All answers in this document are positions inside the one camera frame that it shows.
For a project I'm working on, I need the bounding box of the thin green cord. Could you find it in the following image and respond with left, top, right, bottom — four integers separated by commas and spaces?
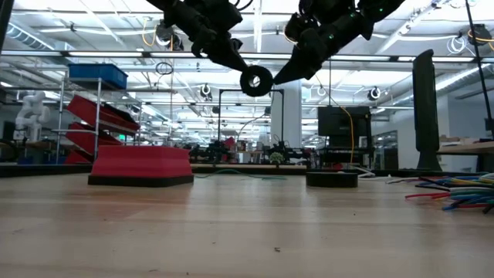
194, 92, 289, 181

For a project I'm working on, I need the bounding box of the black plastic spool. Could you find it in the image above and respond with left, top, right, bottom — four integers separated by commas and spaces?
239, 64, 274, 98

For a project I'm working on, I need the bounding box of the black bench robot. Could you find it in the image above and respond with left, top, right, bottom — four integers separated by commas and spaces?
188, 139, 236, 164
268, 139, 310, 165

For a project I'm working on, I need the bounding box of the wooden side table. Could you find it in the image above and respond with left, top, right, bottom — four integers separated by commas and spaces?
435, 141, 494, 173

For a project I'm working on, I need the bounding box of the black monitor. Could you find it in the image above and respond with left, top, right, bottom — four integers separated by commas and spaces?
316, 105, 373, 148

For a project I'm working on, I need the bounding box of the thin black rod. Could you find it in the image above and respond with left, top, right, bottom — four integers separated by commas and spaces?
464, 0, 494, 141

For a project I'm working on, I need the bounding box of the yellow cable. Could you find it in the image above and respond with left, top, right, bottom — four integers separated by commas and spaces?
314, 75, 356, 165

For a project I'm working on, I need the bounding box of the white round pillar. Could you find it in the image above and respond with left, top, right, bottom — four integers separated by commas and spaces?
270, 79, 303, 150

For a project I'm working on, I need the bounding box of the black frame stand with camera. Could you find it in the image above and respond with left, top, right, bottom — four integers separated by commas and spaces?
217, 87, 286, 155

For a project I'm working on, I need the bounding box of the metal rack with red bins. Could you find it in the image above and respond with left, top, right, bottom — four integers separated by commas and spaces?
52, 76, 142, 165

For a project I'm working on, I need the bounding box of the white cord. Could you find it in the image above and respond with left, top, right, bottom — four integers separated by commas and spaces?
354, 166, 410, 185

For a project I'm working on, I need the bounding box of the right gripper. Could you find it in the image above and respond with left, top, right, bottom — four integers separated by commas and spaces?
272, 12, 366, 86

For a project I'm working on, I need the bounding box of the red box with black base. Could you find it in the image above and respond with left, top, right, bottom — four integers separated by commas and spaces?
87, 145, 195, 188

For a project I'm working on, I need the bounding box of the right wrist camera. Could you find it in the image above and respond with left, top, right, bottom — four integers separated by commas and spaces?
283, 12, 310, 44

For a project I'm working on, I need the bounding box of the bundle of coloured wires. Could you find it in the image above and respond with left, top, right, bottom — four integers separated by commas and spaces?
404, 172, 494, 216

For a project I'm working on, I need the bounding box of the black upright post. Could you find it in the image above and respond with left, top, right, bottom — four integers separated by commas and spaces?
411, 49, 443, 172

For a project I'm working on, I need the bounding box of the blue plastic bin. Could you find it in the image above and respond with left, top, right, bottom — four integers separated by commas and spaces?
68, 62, 130, 90

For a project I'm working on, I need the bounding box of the black ceiling cable reel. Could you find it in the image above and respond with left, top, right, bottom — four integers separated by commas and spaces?
155, 21, 185, 52
465, 23, 494, 48

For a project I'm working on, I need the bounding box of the green cable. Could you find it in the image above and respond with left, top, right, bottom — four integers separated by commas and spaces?
0, 161, 479, 178

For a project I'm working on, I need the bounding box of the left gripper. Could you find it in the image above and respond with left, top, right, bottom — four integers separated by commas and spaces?
191, 22, 251, 76

